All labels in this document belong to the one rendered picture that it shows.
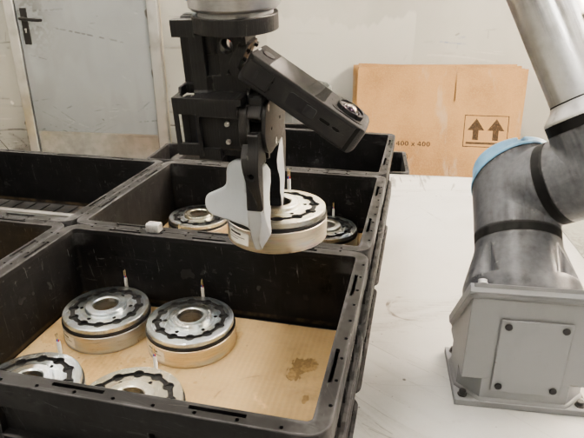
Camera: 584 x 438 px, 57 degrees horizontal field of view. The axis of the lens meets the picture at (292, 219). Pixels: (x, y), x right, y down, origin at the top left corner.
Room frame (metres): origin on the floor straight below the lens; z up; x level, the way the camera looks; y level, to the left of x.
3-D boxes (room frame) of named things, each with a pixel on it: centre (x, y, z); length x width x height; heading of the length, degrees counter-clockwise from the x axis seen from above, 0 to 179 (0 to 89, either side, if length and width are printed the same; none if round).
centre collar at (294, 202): (0.52, 0.02, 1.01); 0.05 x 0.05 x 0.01
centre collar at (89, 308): (0.57, 0.23, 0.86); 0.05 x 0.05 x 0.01
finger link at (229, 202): (0.47, 0.05, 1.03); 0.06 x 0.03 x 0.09; 77
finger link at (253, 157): (0.46, 0.03, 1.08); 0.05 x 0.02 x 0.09; 167
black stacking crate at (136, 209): (0.77, 0.07, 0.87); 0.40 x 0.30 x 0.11; 77
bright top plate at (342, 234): (0.81, -0.06, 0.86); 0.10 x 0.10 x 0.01
